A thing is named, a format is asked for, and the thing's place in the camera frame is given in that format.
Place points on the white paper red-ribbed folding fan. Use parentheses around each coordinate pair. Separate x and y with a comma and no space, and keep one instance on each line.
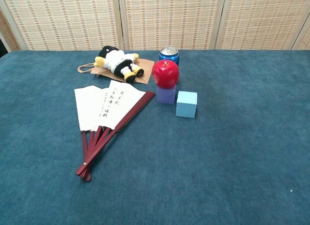
(97,106)

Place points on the purple cube block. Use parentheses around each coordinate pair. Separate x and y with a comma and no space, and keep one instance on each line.
(165,95)

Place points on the light blue cube block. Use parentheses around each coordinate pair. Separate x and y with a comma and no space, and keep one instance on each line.
(186,105)

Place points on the red apple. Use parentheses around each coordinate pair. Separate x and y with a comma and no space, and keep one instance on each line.
(164,73)

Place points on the brown paper bag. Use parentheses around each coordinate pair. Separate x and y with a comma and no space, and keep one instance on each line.
(146,71)

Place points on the blue soda can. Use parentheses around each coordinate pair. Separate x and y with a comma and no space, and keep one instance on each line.
(166,56)

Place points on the black white yellow plush toy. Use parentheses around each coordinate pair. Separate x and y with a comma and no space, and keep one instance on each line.
(116,60)

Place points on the blue table cloth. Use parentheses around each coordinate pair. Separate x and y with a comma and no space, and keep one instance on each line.
(218,150)

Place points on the woven bamboo screen panel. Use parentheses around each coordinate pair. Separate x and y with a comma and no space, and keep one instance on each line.
(261,19)
(169,17)
(63,19)
(304,38)
(7,34)

